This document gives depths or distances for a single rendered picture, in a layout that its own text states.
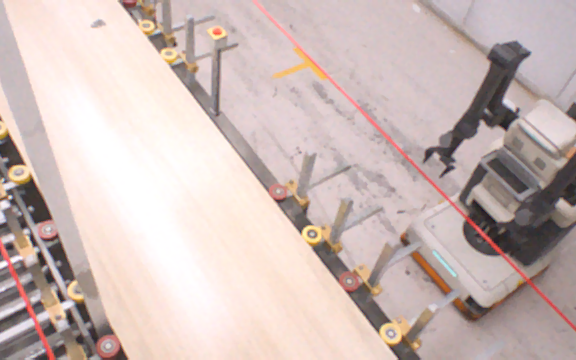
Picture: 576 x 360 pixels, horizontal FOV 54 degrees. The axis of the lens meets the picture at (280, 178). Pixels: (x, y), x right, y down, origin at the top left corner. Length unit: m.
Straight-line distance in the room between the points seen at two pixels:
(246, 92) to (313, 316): 2.29
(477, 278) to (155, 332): 1.80
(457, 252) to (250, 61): 2.12
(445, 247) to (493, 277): 0.29
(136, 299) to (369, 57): 3.02
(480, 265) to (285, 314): 1.44
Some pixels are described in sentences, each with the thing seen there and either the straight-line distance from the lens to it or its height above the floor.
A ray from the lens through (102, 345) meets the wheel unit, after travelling 2.12.
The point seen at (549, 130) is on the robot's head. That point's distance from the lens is 2.46.
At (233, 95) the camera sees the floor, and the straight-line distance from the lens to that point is 4.08.
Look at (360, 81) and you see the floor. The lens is 4.37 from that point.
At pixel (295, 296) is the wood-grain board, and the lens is 2.19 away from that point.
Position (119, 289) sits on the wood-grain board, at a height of 0.90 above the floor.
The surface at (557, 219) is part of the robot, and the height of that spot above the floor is 0.73.
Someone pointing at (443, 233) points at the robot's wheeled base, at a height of 0.28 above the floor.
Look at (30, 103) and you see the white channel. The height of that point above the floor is 1.98.
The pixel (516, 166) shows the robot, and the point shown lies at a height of 1.07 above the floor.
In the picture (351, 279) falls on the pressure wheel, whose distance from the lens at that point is 2.27.
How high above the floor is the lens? 2.86
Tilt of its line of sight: 52 degrees down
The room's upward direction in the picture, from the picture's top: 10 degrees clockwise
